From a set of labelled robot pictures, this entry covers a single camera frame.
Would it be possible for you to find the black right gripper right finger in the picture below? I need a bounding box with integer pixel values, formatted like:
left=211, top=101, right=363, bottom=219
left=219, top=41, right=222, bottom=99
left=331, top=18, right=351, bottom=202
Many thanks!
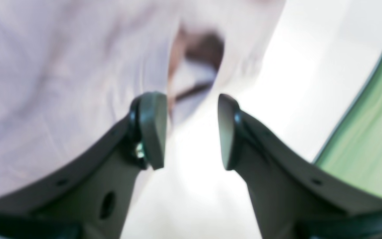
left=217, top=94, right=382, bottom=239

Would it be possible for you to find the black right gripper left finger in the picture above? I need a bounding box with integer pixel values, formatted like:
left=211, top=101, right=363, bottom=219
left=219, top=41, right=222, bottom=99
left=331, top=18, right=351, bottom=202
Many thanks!
left=0, top=91, right=168, bottom=239

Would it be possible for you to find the mauve t-shirt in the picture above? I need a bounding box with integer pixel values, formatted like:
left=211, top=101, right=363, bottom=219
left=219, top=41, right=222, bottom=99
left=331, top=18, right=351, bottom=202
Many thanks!
left=0, top=0, right=285, bottom=196

